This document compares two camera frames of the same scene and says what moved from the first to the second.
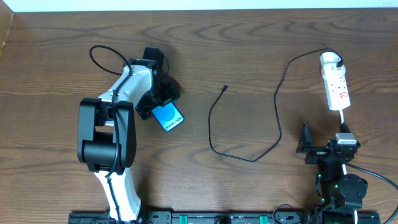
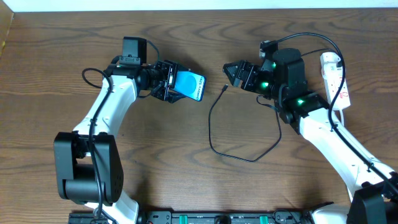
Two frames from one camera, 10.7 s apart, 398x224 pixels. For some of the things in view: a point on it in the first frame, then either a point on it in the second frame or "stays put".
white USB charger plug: x=329 y=60 stays put
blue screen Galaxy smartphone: x=168 y=116 → x=190 y=84
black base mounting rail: x=230 y=217 stays put
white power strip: x=336 y=86 stays put
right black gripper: x=321 y=152 → x=246 y=74
